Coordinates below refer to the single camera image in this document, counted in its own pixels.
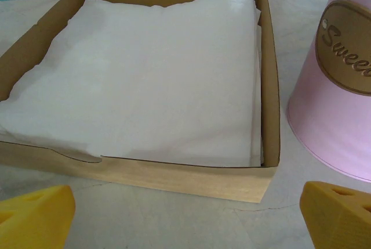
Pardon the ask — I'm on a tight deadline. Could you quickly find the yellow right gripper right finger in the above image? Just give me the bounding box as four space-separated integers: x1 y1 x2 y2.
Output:
299 181 371 249

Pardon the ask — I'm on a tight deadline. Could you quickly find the brown cardboard napkin box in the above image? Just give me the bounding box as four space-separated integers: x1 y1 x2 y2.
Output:
0 0 281 204

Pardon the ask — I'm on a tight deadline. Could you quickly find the pink tin cup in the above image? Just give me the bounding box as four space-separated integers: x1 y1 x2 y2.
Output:
286 0 371 183

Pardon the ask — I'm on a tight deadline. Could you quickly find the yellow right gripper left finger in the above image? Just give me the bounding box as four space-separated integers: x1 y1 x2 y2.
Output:
0 185 77 249

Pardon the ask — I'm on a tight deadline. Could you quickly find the white napkin stack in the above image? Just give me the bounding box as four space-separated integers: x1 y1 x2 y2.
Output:
0 0 264 168

